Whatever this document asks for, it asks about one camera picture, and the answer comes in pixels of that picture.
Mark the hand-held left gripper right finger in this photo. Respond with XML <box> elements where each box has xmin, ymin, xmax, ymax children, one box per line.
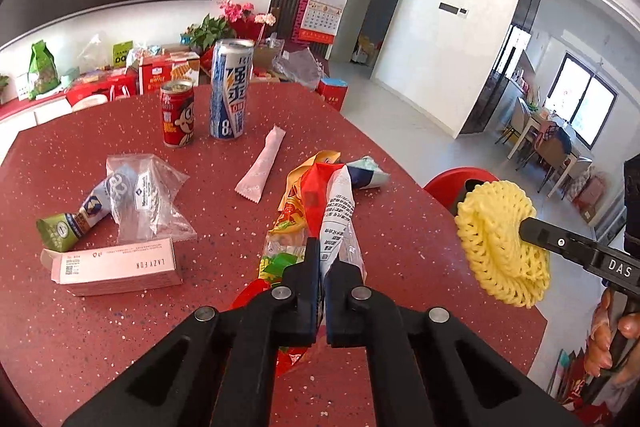
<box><xmin>325</xmin><ymin>254</ymin><xmax>583</xmax><ymax>427</ymax></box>

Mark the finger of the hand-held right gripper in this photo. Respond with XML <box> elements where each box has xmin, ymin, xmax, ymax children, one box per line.
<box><xmin>519</xmin><ymin>216</ymin><xmax>599</xmax><ymax>276</ymax></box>

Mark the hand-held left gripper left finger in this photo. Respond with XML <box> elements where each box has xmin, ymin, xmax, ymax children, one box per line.
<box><xmin>62</xmin><ymin>237</ymin><xmax>321</xmax><ymax>427</ymax></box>

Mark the yellow foam fruit net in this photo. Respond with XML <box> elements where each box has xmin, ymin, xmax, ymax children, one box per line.
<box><xmin>455</xmin><ymin>179</ymin><xmax>553</xmax><ymax>310</ymax></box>

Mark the orange colourful snack bag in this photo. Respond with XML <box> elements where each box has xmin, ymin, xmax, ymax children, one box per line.
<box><xmin>230</xmin><ymin>150</ymin><xmax>351</xmax><ymax>376</ymax></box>

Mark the white printed plastic wrapper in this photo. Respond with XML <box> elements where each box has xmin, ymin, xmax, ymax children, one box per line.
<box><xmin>317</xmin><ymin>164</ymin><xmax>369</xmax><ymax>289</ymax></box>

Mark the pink stick packet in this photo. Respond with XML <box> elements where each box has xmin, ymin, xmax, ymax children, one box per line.
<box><xmin>235</xmin><ymin>125</ymin><xmax>287</xmax><ymax>203</ymax></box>

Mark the clear plastic bag white label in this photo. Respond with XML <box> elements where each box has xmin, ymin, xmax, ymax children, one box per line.
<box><xmin>105</xmin><ymin>154</ymin><xmax>199</xmax><ymax>244</ymax></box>

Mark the green blue stick packet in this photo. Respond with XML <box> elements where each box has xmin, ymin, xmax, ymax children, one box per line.
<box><xmin>36</xmin><ymin>167</ymin><xmax>139</xmax><ymax>253</ymax></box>

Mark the person's right hand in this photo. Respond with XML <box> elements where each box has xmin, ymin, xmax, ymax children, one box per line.
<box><xmin>589</xmin><ymin>289</ymin><xmax>640</xmax><ymax>378</ymax></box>

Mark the wooden back dining chair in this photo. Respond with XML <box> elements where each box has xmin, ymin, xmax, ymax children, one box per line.
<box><xmin>534</xmin><ymin>122</ymin><xmax>574</xmax><ymax>188</ymax></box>

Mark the navy white small wrapper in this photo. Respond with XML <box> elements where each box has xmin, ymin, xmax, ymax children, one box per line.
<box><xmin>345</xmin><ymin>155</ymin><xmax>391</xmax><ymax>191</ymax></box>

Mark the white dining table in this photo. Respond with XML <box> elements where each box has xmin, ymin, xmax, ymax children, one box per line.
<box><xmin>506</xmin><ymin>109</ymin><xmax>592</xmax><ymax>198</ymax></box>

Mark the red plastic stool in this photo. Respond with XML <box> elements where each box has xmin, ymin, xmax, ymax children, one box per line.
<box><xmin>423</xmin><ymin>167</ymin><xmax>501</xmax><ymax>214</ymax></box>

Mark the beige dining chair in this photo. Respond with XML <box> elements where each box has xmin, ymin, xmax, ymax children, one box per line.
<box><xmin>499</xmin><ymin>97</ymin><xmax>532</xmax><ymax>148</ymax></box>

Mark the dark framed window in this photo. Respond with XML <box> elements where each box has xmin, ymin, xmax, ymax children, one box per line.
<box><xmin>547</xmin><ymin>52</ymin><xmax>619</xmax><ymax>151</ymax></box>

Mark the pink cardboard box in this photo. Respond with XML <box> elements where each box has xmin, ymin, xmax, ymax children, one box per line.
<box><xmin>41</xmin><ymin>238</ymin><xmax>184</xmax><ymax>297</ymax></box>

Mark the black glass cabinet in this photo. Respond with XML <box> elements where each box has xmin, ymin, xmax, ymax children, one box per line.
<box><xmin>460</xmin><ymin>0</ymin><xmax>544</xmax><ymax>136</ymax></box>

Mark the red box with blue lid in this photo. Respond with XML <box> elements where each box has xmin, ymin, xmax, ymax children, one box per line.
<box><xmin>316</xmin><ymin>78</ymin><xmax>349</xmax><ymax>112</ymax></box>

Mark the tall blue white can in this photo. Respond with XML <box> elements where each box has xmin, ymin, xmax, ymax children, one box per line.
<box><xmin>210</xmin><ymin>38</ymin><xmax>255</xmax><ymax>140</ymax></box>

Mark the short red can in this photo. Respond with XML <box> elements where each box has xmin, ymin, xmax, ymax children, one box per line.
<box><xmin>160</xmin><ymin>79</ymin><xmax>195</xmax><ymax>149</ymax></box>

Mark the large clear plastic bag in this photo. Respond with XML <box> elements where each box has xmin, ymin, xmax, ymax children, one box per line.
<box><xmin>272</xmin><ymin>47</ymin><xmax>324</xmax><ymax>91</ymax></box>

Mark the open brown cardboard box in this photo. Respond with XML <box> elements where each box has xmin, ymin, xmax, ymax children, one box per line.
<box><xmin>252</xmin><ymin>39</ymin><xmax>286</xmax><ymax>76</ymax></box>

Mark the white red waffle box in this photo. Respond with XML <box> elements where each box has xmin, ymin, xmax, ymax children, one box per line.
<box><xmin>138</xmin><ymin>52</ymin><xmax>201</xmax><ymax>96</ymax></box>

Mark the green leafy potted plant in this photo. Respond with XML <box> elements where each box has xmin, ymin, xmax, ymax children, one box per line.
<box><xmin>181</xmin><ymin>14</ymin><xmax>237</xmax><ymax>54</ymax></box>

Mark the pink flower bouquet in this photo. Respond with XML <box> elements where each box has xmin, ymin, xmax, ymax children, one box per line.
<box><xmin>216</xmin><ymin>0</ymin><xmax>277</xmax><ymax>28</ymax></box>

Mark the yellow green small box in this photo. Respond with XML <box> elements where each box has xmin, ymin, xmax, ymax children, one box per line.
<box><xmin>112</xmin><ymin>41</ymin><xmax>134</xmax><ymax>68</ymax></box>

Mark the small clear plastic bag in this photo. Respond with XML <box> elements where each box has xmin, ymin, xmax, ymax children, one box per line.
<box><xmin>76</xmin><ymin>34</ymin><xmax>114</xmax><ymax>74</ymax></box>

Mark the low white television bench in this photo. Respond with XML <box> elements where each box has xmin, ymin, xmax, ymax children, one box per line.
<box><xmin>0</xmin><ymin>79</ymin><xmax>151</xmax><ymax>148</ymax></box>

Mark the green standing snack bag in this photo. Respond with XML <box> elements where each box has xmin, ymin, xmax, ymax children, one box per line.
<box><xmin>27</xmin><ymin>42</ymin><xmax>61</xmax><ymax>100</ymax></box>

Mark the red wall calendar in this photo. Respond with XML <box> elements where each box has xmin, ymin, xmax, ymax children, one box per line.
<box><xmin>298</xmin><ymin>0</ymin><xmax>354</xmax><ymax>46</ymax></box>

